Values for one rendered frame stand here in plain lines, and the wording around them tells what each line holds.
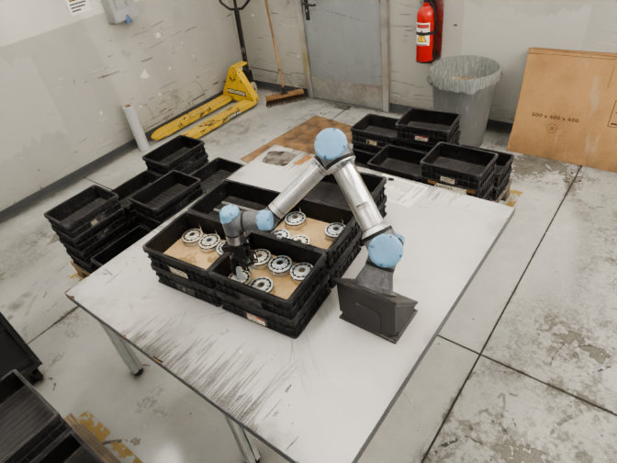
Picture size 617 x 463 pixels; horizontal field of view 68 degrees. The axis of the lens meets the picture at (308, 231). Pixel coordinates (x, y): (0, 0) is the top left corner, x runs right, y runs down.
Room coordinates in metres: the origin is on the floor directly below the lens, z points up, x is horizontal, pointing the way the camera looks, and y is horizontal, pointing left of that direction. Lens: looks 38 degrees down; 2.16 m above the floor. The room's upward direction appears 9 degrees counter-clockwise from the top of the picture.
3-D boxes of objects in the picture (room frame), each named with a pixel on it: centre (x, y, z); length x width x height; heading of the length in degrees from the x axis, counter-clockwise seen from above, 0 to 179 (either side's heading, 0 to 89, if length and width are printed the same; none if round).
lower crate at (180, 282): (1.63, 0.50, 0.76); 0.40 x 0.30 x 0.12; 53
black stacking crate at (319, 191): (1.87, -0.18, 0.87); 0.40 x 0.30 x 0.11; 53
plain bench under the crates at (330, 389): (1.72, 0.09, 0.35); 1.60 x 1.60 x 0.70; 47
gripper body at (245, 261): (1.41, 0.28, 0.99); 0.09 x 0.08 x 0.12; 47
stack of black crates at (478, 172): (2.47, -1.02, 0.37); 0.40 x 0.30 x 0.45; 47
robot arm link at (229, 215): (1.41, 0.28, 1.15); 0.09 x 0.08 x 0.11; 77
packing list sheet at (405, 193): (2.09, -0.51, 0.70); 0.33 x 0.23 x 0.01; 47
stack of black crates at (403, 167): (2.74, -0.72, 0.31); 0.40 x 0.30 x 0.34; 47
